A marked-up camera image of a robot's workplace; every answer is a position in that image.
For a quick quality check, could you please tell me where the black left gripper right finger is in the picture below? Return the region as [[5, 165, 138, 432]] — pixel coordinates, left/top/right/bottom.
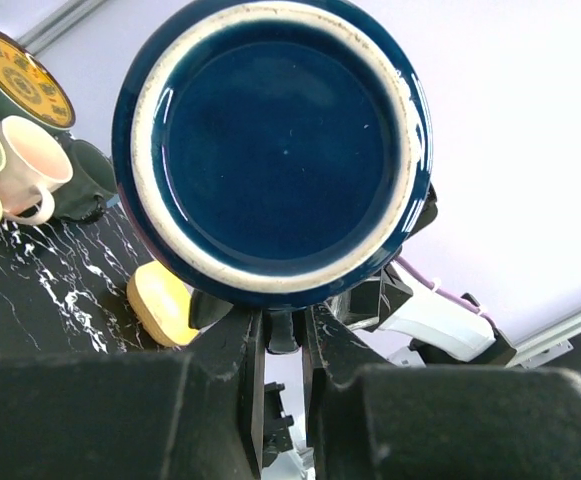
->
[[302, 305, 581, 479]]

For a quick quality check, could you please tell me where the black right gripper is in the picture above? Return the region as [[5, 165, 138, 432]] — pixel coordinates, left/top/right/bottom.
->
[[339, 185, 438, 320]]

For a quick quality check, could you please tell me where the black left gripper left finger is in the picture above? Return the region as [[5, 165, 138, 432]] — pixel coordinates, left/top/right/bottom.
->
[[0, 308, 264, 479]]

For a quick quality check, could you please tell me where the dark blue mug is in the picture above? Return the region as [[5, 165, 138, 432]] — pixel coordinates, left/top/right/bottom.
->
[[111, 0, 434, 354]]

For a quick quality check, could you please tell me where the peach pink mug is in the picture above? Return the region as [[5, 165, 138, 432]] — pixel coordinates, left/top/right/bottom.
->
[[0, 116, 73, 225]]

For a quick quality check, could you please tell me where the purple grey mug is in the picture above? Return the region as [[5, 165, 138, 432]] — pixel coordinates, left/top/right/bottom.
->
[[53, 134, 117, 224]]

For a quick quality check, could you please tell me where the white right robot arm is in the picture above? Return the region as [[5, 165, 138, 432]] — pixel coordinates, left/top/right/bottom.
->
[[327, 254, 517, 367]]

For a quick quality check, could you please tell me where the yellow patterned metal bowl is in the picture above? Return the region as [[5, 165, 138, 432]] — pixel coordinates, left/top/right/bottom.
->
[[0, 32, 76, 133]]

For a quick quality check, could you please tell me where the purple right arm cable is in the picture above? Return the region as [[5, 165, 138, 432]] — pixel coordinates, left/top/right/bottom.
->
[[394, 256, 481, 316]]

